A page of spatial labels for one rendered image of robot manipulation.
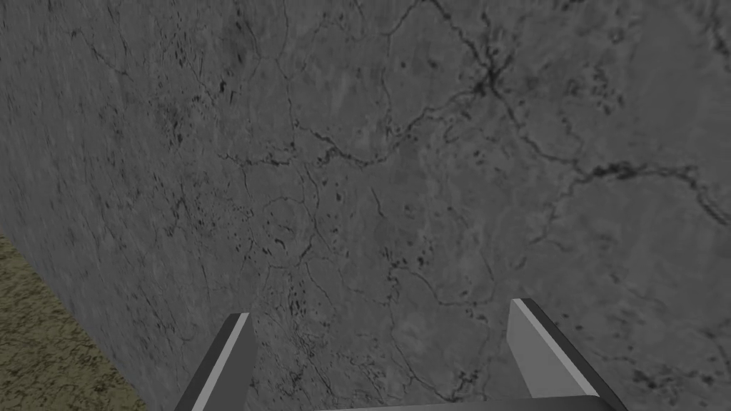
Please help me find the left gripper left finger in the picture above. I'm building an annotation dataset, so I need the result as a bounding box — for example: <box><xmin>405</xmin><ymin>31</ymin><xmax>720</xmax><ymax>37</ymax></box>
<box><xmin>173</xmin><ymin>312</ymin><xmax>258</xmax><ymax>411</ymax></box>

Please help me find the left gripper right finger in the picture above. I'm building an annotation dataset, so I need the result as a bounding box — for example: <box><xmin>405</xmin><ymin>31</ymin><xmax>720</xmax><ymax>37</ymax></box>
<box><xmin>505</xmin><ymin>298</ymin><xmax>629</xmax><ymax>411</ymax></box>

